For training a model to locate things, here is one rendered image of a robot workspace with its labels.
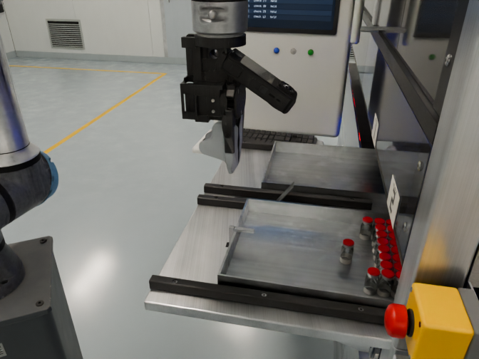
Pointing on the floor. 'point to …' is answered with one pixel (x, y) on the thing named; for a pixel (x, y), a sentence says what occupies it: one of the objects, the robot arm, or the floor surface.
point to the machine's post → (448, 184)
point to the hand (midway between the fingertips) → (235, 165)
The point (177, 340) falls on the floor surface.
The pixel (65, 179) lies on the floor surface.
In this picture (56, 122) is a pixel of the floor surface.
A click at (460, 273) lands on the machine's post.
